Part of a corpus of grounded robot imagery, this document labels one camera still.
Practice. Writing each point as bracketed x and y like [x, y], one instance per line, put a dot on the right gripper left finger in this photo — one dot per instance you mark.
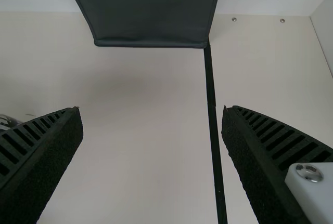
[33, 161]

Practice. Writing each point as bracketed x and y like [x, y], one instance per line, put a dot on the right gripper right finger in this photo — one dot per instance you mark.
[268, 156]

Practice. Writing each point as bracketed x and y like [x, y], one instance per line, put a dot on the black strip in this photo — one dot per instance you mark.
[214, 130]

